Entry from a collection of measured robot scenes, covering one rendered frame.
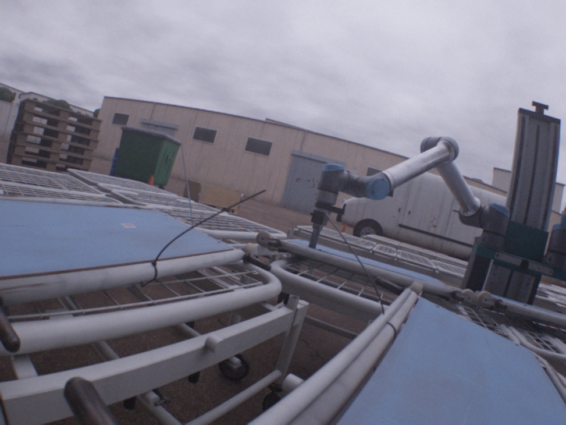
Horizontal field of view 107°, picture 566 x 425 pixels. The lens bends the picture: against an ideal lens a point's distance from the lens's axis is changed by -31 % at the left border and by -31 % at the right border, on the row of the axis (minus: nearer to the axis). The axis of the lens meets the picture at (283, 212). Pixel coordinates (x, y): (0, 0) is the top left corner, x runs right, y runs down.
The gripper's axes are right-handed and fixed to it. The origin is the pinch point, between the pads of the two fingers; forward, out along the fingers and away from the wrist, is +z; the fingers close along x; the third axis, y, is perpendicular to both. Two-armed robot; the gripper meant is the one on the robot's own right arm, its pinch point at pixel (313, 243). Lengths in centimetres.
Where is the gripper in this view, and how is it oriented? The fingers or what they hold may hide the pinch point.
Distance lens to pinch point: 126.4
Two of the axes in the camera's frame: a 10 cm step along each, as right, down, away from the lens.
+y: -9.3, -2.6, 2.8
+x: -2.7, -0.7, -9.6
